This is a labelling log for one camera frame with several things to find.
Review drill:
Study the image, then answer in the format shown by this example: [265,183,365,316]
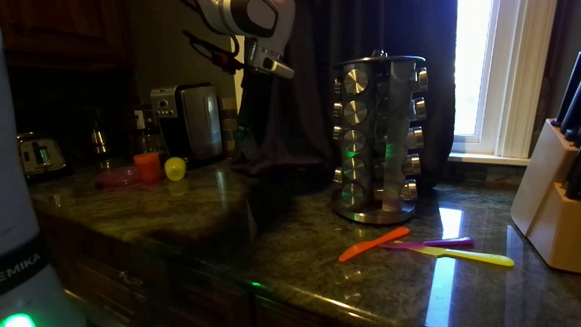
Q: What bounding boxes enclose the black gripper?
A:
[234,74,276,150]

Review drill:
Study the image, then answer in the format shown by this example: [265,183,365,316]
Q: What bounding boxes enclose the steel revolving spice rack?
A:
[328,50,432,227]

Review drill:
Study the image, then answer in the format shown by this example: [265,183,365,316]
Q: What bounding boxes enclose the yellow plastic cup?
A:
[163,154,189,183]

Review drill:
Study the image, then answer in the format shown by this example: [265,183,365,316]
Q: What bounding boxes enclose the orange plastic cup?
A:
[132,150,163,187]

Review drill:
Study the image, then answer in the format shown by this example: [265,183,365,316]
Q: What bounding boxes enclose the small grey canister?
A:
[219,96,239,159]

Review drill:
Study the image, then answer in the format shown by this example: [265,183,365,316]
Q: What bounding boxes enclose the black steel coffee maker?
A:
[149,81,225,165]

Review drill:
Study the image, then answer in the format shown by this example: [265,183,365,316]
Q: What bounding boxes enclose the dark bottle with white label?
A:
[132,107,152,152]

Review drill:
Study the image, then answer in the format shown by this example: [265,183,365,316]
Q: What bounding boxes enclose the pink plastic plate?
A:
[92,167,141,188]

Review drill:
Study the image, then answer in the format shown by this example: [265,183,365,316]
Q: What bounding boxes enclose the dark glass bottle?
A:
[89,123,111,167]

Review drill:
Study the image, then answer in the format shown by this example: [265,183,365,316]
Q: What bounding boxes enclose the orange plastic knife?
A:
[336,225,414,265]

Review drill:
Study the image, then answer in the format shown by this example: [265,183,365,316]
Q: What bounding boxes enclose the silver toaster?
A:
[16,132,69,179]

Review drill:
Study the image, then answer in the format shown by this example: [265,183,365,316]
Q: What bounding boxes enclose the purple plastic knife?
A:
[387,236,477,250]

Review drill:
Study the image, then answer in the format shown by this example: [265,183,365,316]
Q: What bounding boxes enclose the yellow plastic knife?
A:
[392,241,517,270]

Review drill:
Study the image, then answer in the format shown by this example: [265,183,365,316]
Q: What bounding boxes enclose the wooden knife block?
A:
[508,116,581,276]

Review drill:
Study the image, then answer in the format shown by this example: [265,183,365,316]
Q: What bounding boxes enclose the grey wrist camera bar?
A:
[243,38,298,81]

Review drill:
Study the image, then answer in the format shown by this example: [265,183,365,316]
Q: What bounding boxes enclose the metal drawer handle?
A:
[116,270,147,288]

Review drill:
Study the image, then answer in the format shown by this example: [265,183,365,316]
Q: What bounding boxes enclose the dark wood wall cabinet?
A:
[0,0,138,69]

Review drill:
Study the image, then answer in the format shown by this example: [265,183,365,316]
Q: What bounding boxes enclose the white window frame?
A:
[446,0,561,168]

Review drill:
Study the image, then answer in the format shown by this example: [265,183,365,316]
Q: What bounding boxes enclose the black knife handle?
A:
[561,83,581,138]
[554,50,581,125]

